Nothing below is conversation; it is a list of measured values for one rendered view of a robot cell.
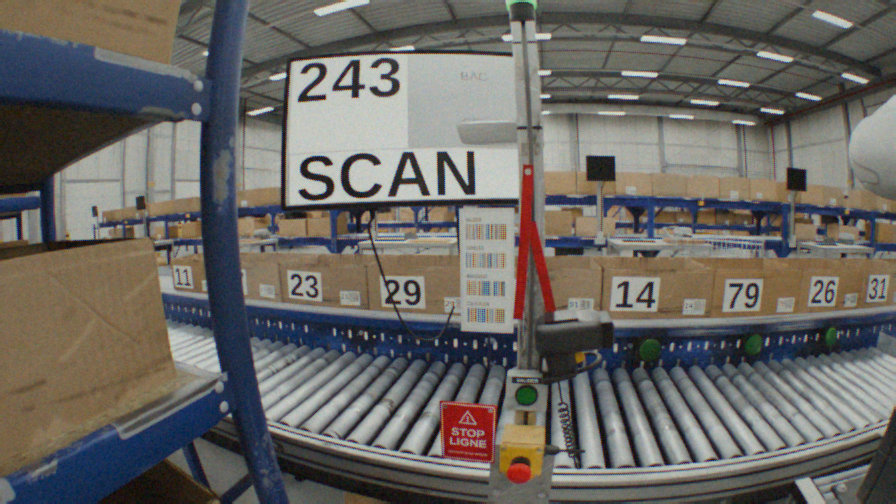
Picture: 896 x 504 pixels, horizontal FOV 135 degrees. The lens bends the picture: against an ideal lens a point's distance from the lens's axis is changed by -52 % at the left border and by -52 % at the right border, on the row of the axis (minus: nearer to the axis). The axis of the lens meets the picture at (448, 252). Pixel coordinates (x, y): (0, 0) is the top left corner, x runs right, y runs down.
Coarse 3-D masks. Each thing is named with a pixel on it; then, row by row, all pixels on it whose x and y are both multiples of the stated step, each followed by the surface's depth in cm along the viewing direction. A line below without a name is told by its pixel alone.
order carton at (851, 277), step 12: (792, 264) 116; (804, 264) 114; (816, 264) 112; (828, 264) 108; (840, 264) 99; (804, 276) 92; (816, 276) 90; (828, 276) 89; (840, 276) 87; (852, 276) 85; (804, 288) 93; (840, 288) 87; (852, 288) 85; (804, 300) 93; (840, 300) 88; (804, 312) 93; (816, 312) 92
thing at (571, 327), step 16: (544, 320) 54; (560, 320) 52; (576, 320) 52; (592, 320) 51; (608, 320) 50; (544, 336) 52; (560, 336) 52; (576, 336) 51; (592, 336) 51; (608, 336) 50; (544, 352) 53; (560, 352) 52; (576, 352) 52; (560, 368) 54; (576, 368) 54; (544, 384) 54
